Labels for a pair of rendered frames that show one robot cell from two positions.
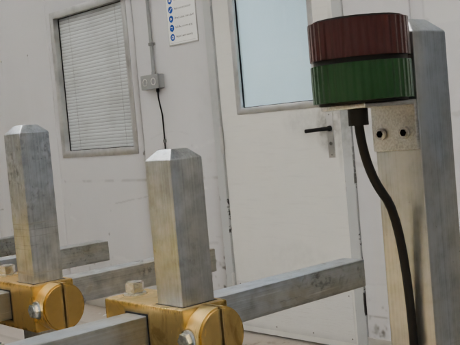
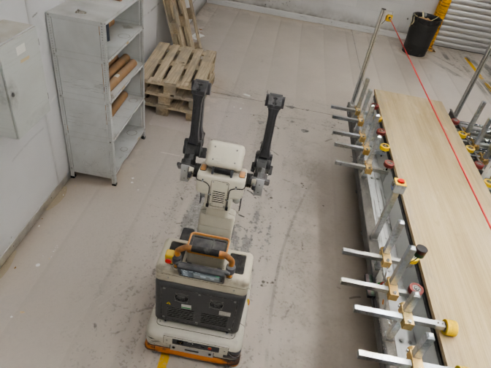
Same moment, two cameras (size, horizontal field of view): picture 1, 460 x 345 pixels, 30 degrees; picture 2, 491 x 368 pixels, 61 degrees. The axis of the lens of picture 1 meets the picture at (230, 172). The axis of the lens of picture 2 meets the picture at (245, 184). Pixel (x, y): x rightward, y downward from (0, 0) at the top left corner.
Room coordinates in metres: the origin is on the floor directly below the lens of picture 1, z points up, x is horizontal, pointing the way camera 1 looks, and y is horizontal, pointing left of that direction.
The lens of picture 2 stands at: (2.36, 0.29, 2.67)
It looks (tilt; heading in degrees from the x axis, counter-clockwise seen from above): 39 degrees down; 223
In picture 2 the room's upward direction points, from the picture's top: 10 degrees clockwise
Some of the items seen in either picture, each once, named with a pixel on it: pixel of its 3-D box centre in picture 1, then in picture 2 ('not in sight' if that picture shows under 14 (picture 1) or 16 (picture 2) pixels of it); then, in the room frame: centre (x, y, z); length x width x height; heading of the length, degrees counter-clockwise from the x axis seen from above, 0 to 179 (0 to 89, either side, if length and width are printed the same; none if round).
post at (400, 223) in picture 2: not in sight; (387, 248); (0.36, -0.29, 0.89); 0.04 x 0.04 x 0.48; 42
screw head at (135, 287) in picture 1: (134, 287); not in sight; (0.79, 0.10, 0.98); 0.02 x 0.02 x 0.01
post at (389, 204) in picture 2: not in sight; (383, 215); (0.17, -0.46, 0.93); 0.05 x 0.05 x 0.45; 42
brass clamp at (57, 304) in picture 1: (32, 300); (415, 361); (0.94, 0.23, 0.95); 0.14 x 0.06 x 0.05; 42
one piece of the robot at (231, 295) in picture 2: not in sight; (204, 279); (1.27, -0.91, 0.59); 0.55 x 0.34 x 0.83; 132
